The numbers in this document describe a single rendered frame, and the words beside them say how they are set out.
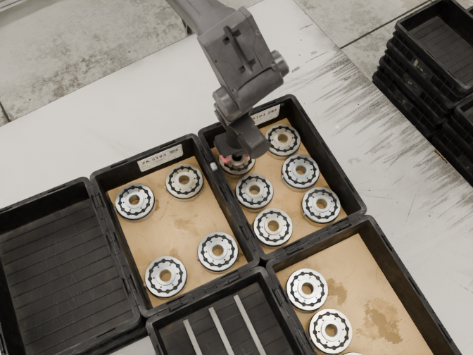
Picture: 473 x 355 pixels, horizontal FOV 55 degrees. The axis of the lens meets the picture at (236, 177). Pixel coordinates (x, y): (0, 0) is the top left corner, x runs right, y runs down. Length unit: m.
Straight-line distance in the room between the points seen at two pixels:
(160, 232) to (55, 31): 1.86
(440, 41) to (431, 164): 0.77
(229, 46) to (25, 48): 2.31
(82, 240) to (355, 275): 0.71
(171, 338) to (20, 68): 1.96
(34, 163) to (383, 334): 1.13
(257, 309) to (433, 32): 1.50
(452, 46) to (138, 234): 1.55
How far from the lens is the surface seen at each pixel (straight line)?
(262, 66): 0.64
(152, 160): 1.25
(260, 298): 1.18
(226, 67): 0.62
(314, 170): 1.28
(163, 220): 1.25
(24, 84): 2.71
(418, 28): 2.22
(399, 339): 1.23
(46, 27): 2.93
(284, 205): 1.26
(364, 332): 1.21
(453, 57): 2.17
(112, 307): 1.21
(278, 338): 1.17
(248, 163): 1.27
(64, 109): 1.65
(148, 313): 1.09
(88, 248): 1.27
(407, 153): 1.57
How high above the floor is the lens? 1.99
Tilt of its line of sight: 64 degrees down
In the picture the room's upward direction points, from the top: 2 degrees clockwise
